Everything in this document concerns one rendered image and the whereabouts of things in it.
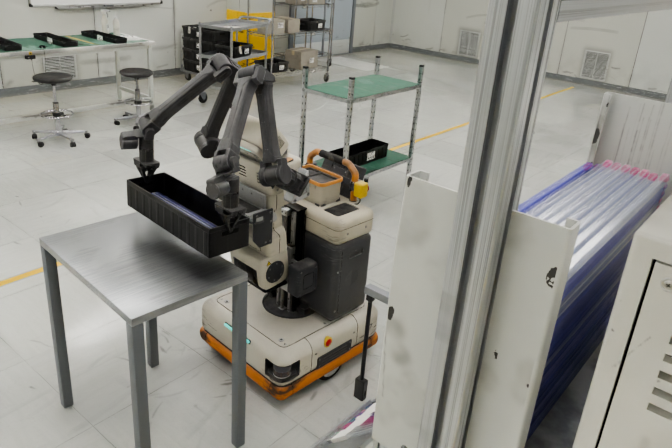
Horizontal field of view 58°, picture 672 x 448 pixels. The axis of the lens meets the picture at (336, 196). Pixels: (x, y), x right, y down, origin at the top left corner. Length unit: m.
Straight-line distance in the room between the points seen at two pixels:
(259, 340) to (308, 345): 0.22
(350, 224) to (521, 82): 2.21
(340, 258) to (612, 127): 1.76
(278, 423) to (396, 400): 2.10
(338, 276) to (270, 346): 0.42
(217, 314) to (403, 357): 2.34
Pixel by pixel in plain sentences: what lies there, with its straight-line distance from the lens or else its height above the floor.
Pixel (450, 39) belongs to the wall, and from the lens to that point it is 12.34.
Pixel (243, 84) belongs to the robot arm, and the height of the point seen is 1.42.
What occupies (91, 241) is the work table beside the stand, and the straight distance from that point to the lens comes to 2.48.
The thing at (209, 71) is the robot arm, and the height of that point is 1.43.
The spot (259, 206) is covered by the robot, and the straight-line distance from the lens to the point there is 2.49.
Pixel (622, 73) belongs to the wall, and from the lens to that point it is 11.17.
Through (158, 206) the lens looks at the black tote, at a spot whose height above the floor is 0.95.
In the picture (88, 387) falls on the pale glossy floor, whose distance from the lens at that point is 3.04.
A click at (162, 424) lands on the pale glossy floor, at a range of 2.80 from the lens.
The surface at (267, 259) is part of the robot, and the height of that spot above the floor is 0.65.
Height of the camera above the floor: 1.90
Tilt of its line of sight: 23 degrees down
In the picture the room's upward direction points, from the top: 4 degrees clockwise
